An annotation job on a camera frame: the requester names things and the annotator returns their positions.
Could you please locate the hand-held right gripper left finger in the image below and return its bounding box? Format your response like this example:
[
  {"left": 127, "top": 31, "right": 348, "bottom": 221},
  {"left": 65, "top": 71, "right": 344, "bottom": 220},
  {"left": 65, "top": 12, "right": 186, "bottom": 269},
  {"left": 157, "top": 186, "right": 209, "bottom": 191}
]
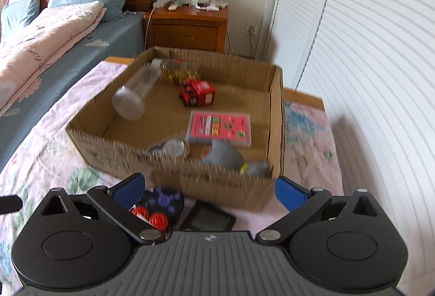
[{"left": 32, "top": 173, "right": 164, "bottom": 245}]

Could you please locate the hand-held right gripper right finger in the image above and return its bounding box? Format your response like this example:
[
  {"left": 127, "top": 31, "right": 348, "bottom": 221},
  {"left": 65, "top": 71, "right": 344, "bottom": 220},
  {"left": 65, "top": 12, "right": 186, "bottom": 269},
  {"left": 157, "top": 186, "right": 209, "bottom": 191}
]
[{"left": 255, "top": 175, "right": 387, "bottom": 245}]

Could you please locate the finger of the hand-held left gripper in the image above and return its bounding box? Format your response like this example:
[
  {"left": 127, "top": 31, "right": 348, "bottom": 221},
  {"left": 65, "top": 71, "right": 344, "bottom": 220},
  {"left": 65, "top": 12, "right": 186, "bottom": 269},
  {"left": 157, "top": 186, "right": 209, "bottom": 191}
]
[{"left": 0, "top": 195, "right": 24, "bottom": 215}]

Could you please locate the black toy with coloured buttons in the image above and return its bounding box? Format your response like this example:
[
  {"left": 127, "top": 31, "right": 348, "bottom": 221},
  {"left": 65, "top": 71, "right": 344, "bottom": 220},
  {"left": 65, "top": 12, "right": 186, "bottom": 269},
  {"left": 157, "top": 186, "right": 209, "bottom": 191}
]
[{"left": 129, "top": 187, "right": 186, "bottom": 233}]

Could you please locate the round metal keyring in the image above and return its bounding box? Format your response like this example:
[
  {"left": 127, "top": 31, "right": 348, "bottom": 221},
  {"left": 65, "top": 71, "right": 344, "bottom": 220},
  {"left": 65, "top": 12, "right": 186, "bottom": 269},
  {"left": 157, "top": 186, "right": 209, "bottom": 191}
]
[{"left": 147, "top": 135, "right": 190, "bottom": 159}]

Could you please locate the brown cardboard box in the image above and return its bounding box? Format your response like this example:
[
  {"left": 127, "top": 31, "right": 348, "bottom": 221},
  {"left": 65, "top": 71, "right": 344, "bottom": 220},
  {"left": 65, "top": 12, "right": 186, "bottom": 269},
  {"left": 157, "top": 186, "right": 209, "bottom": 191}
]
[{"left": 66, "top": 45, "right": 285, "bottom": 212}]

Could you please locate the grey toy elephant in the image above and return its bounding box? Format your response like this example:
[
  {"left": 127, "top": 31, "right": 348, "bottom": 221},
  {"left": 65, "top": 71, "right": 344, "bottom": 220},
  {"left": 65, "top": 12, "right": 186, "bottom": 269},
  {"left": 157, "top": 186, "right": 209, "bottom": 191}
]
[{"left": 201, "top": 140, "right": 271, "bottom": 177}]

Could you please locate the black device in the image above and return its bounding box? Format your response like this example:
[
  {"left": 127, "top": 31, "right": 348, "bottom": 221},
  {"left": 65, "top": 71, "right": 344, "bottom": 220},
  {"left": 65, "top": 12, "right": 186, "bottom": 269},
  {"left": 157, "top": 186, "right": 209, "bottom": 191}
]
[{"left": 178, "top": 200, "right": 237, "bottom": 232}]

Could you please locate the pink card case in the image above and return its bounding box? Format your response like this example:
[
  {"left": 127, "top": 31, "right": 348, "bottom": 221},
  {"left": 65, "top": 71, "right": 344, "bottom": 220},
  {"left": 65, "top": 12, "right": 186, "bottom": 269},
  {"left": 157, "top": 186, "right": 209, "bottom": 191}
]
[{"left": 186, "top": 110, "right": 253, "bottom": 148}]

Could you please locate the clear plastic jar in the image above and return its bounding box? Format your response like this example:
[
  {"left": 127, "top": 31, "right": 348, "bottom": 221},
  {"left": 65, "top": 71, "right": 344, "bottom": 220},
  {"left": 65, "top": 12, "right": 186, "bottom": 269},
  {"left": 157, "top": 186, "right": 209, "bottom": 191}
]
[{"left": 111, "top": 58, "right": 167, "bottom": 121}]

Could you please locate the bottle of golden capsules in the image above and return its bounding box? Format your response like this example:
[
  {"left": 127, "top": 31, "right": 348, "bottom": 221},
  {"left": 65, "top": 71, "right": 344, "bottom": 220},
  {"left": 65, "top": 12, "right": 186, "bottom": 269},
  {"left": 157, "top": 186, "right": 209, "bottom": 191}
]
[{"left": 160, "top": 58, "right": 201, "bottom": 85}]

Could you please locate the wide white louvred door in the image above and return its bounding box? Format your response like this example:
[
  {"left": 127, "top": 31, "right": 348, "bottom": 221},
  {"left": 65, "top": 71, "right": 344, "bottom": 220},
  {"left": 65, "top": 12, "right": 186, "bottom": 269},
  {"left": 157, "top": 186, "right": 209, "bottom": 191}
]
[{"left": 295, "top": 0, "right": 435, "bottom": 249}]

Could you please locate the blue bed sheet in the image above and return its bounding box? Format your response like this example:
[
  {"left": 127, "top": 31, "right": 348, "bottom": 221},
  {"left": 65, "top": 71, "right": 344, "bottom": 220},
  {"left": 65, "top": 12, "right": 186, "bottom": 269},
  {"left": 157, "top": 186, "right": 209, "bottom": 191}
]
[{"left": 0, "top": 12, "right": 145, "bottom": 174}]

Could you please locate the pink quilt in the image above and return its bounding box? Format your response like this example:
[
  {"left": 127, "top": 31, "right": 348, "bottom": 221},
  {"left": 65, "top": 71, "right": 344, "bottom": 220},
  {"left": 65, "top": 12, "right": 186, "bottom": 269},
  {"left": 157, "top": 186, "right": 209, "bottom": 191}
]
[{"left": 0, "top": 1, "right": 106, "bottom": 120}]

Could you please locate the wooden nightstand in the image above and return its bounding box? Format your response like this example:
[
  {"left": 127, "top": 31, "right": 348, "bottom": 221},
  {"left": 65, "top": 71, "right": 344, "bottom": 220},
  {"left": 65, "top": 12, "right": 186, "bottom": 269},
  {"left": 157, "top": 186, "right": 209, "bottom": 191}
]
[{"left": 144, "top": 5, "right": 229, "bottom": 54}]

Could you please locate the narrow white louvred door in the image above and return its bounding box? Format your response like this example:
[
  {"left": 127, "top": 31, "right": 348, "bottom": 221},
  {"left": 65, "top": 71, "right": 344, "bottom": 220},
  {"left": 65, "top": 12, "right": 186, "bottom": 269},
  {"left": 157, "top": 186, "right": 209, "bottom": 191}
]
[{"left": 262, "top": 0, "right": 340, "bottom": 90}]

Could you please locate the small blue pillow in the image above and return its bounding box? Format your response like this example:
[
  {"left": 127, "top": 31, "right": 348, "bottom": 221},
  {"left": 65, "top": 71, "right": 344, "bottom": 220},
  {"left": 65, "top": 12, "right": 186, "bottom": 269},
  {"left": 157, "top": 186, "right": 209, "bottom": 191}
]
[{"left": 0, "top": 0, "right": 42, "bottom": 41}]

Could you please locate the thin power cable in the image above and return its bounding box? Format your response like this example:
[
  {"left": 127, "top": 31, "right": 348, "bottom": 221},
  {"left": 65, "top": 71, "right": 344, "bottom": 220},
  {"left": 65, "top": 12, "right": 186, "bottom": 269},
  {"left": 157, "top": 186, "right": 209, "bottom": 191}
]
[{"left": 144, "top": 5, "right": 160, "bottom": 49}]

